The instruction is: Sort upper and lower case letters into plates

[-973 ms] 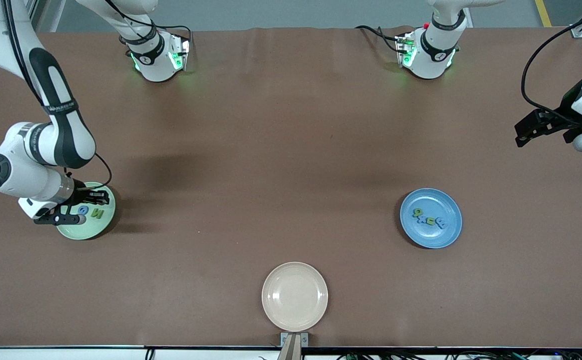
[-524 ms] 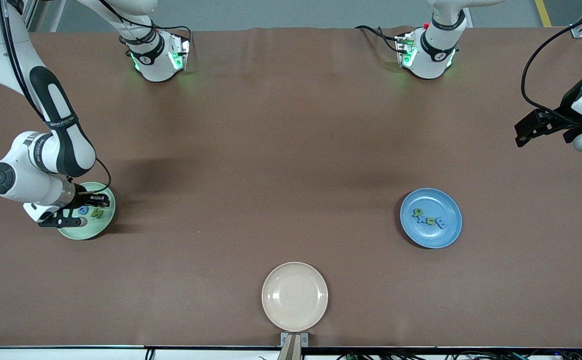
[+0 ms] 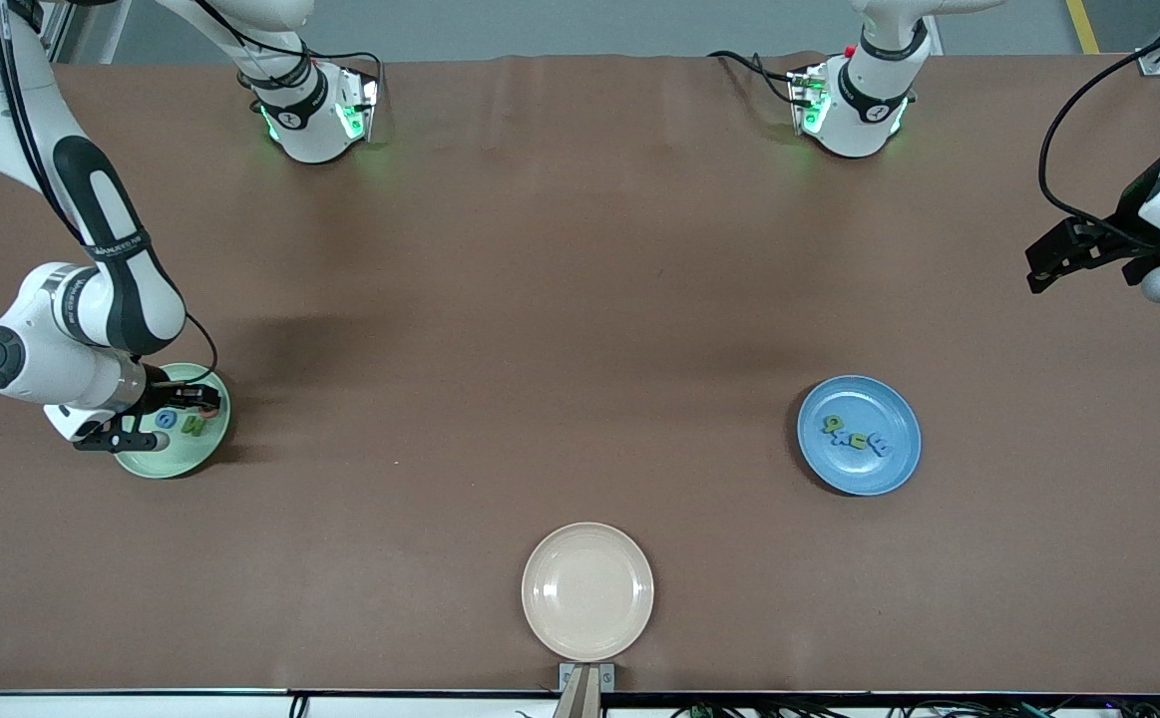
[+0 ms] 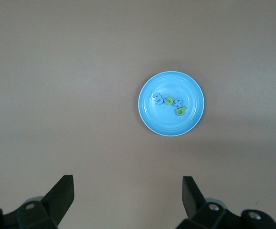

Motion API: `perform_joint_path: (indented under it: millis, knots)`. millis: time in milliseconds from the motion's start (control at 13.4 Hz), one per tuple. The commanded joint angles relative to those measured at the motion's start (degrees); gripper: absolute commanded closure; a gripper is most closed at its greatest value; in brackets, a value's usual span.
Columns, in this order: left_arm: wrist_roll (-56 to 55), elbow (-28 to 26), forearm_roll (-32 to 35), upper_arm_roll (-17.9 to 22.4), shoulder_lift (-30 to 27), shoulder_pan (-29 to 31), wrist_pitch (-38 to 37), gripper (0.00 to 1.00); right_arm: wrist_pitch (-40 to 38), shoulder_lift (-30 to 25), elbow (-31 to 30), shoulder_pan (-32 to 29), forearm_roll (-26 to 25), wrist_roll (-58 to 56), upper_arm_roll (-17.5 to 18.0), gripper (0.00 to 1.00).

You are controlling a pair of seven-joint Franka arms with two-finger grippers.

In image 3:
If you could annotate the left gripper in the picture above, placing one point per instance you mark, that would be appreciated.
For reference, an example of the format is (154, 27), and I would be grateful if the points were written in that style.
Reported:
(1135, 195)

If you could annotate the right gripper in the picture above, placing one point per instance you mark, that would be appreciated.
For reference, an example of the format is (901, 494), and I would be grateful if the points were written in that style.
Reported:
(160, 380)

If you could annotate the blue letter G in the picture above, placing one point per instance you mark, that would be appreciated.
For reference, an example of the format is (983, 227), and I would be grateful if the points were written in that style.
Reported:
(160, 419)

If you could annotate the green letter N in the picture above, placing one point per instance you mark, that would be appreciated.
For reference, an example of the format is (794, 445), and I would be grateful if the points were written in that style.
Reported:
(193, 426)

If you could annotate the blue letter m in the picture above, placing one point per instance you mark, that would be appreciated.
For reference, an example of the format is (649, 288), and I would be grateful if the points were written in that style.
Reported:
(880, 447)

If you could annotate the green letter q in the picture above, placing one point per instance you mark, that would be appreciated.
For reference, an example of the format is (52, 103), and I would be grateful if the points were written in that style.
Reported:
(838, 424)

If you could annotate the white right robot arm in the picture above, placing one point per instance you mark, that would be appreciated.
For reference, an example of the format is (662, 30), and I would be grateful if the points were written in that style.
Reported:
(51, 374)

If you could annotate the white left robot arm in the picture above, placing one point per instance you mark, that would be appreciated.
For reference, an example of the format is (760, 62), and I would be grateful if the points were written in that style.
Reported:
(864, 110)

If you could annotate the green plate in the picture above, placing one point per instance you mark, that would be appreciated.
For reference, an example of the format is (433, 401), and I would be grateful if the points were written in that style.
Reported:
(181, 459)

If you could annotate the blue plate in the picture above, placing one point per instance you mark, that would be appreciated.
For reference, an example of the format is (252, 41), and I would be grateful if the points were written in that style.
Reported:
(859, 474)

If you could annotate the white table edge strip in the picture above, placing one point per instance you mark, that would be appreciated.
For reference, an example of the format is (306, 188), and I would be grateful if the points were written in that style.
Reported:
(91, 708)

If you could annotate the brown table mat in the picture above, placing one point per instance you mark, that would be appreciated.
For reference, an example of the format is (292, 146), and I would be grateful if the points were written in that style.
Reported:
(580, 249)

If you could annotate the beige plate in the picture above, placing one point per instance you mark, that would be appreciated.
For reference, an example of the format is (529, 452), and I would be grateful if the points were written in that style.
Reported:
(587, 593)

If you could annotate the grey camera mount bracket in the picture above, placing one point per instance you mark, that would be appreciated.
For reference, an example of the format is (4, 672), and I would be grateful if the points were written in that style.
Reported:
(584, 698)

